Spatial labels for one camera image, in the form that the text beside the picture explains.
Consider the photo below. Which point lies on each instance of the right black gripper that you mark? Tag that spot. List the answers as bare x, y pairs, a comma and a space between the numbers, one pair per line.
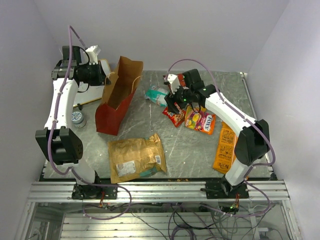
171, 98

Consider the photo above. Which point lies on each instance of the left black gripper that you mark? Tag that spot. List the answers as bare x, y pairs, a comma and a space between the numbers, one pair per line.
101, 78

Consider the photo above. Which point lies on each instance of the teal white snack packet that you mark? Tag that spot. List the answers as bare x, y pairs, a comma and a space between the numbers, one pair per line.
157, 95

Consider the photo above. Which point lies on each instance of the red brown paper bag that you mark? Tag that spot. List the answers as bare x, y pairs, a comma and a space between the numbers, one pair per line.
117, 96

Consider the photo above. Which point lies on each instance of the large orange cracker bag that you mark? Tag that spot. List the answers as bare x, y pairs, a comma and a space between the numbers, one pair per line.
225, 155

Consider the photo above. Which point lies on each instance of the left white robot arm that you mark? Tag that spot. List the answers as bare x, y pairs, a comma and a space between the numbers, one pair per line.
60, 145

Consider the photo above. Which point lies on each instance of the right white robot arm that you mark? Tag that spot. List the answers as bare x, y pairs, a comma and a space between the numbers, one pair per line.
252, 135

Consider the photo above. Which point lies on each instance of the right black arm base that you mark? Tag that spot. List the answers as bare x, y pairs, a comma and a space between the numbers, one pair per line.
219, 188

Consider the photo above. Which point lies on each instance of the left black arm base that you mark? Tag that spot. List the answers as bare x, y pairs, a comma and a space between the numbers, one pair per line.
89, 192

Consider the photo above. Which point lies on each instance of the red Doritos chip bag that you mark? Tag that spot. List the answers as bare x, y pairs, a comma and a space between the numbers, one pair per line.
180, 78

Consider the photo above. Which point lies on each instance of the Fox's candy bag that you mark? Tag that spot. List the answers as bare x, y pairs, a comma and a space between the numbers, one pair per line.
200, 121

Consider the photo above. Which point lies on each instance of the large gold brown snack bag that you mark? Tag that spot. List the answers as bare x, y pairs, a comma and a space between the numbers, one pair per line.
135, 158

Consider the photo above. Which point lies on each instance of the yellow framed whiteboard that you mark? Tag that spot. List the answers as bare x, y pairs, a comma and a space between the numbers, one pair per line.
86, 93

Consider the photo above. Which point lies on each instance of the red cookie snack packet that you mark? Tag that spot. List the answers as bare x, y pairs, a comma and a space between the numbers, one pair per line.
176, 119

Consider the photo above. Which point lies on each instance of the yellow snack bar packet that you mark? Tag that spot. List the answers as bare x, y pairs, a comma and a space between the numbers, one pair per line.
198, 109

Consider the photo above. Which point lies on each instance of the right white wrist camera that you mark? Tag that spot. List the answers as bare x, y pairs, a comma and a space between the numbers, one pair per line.
173, 81

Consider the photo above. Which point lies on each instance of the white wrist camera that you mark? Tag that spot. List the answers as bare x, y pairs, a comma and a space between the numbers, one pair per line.
93, 52
173, 81

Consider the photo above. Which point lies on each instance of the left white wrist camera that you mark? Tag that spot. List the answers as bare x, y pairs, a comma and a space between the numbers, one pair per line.
93, 52

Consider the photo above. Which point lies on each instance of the aluminium frame rail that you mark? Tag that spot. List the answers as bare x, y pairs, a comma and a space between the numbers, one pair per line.
155, 192

